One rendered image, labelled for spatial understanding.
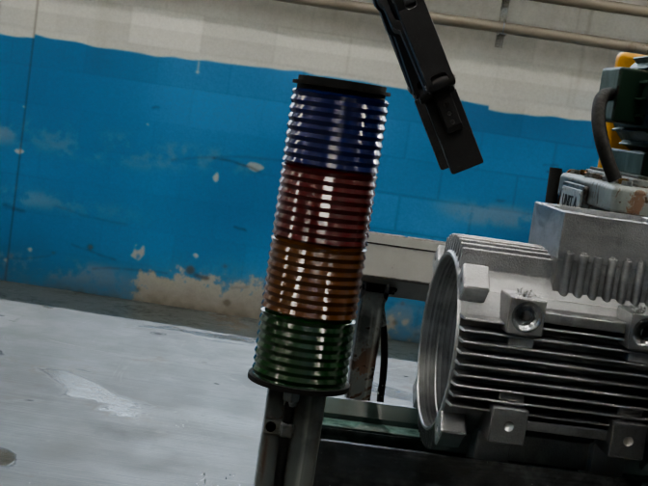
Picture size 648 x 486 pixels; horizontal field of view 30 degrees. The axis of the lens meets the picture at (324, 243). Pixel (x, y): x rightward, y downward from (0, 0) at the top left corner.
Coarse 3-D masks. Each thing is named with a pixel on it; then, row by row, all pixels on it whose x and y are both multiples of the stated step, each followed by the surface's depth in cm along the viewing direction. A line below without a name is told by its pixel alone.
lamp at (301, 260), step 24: (288, 240) 72; (288, 264) 72; (312, 264) 71; (336, 264) 72; (360, 264) 73; (264, 288) 74; (288, 288) 72; (312, 288) 72; (336, 288) 72; (288, 312) 72; (312, 312) 72; (336, 312) 72
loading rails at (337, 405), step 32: (352, 416) 113; (384, 416) 113; (416, 416) 114; (320, 448) 99; (352, 448) 99; (384, 448) 99; (416, 448) 110; (320, 480) 99; (352, 480) 99; (384, 480) 99; (416, 480) 99; (448, 480) 99; (480, 480) 100; (512, 480) 100; (544, 480) 100; (576, 480) 100; (608, 480) 100; (640, 480) 101
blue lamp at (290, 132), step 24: (312, 96) 71; (336, 96) 70; (360, 96) 71; (312, 120) 71; (336, 120) 71; (360, 120) 71; (384, 120) 72; (288, 144) 72; (312, 144) 71; (336, 144) 71; (360, 144) 71; (336, 168) 71; (360, 168) 72
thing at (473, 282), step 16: (464, 272) 99; (480, 272) 99; (464, 288) 98; (480, 288) 98; (416, 384) 112; (416, 400) 112; (448, 416) 100; (464, 416) 100; (448, 432) 99; (464, 432) 99; (640, 464) 102
